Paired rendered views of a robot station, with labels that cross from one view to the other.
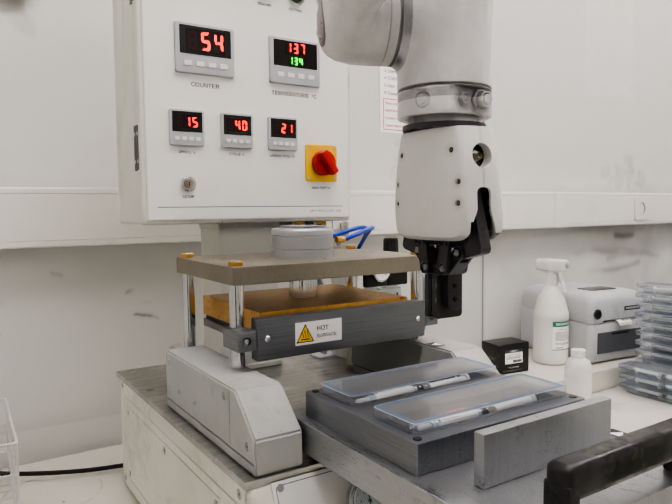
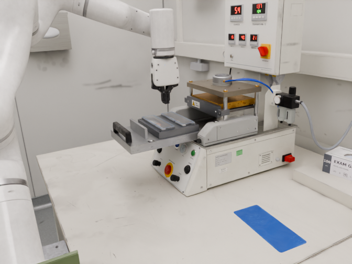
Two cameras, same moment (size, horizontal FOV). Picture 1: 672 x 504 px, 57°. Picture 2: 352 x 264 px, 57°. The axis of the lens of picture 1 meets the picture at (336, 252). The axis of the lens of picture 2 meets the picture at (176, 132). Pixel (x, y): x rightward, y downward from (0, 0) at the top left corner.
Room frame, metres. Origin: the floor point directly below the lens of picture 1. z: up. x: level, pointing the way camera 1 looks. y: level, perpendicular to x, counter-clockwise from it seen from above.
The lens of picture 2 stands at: (0.71, -1.29, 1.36)
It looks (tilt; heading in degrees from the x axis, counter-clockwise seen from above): 19 degrees down; 95
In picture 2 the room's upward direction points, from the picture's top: 2 degrees counter-clockwise
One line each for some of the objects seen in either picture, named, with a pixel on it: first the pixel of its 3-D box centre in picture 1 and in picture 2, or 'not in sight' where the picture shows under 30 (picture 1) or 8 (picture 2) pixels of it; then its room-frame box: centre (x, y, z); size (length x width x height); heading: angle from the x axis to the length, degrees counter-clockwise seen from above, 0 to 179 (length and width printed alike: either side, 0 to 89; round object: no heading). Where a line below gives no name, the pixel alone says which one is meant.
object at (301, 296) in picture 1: (309, 289); (222, 95); (0.79, 0.04, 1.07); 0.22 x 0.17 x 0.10; 123
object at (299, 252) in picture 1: (304, 273); (231, 90); (0.83, 0.04, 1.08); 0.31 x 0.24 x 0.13; 123
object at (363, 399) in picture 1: (412, 385); (176, 120); (0.61, -0.07, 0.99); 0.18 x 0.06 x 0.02; 123
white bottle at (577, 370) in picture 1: (577, 386); not in sight; (1.18, -0.46, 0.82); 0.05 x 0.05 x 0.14
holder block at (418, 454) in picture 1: (441, 406); (167, 124); (0.57, -0.10, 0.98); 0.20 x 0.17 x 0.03; 123
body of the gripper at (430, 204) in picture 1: (443, 178); (164, 69); (0.57, -0.10, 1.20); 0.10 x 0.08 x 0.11; 32
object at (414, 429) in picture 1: (474, 407); (157, 123); (0.54, -0.12, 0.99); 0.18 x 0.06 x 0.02; 123
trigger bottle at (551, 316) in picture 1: (552, 310); not in sight; (1.48, -0.52, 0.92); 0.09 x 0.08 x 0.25; 40
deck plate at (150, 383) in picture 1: (292, 390); (228, 125); (0.82, 0.06, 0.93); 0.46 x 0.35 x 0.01; 33
